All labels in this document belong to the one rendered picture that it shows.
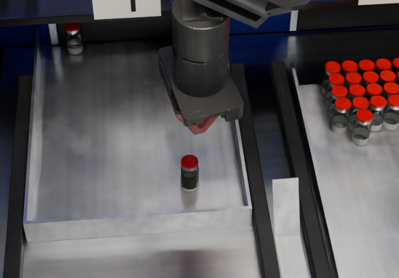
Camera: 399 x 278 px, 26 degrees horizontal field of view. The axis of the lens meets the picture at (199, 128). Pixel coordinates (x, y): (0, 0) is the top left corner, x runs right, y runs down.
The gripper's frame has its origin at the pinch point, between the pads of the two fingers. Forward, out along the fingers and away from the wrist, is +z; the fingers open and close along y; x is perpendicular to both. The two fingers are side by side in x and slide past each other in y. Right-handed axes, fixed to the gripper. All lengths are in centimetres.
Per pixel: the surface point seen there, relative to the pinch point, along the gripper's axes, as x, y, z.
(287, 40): -19.7, 19.8, 12.7
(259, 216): -4.4, -9.4, 6.9
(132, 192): 8.5, -0.4, 9.4
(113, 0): 4.7, 20.5, -1.9
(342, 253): -12.2, -16.2, 8.1
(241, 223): -2.5, -9.0, 8.1
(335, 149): -17.7, -1.5, 9.9
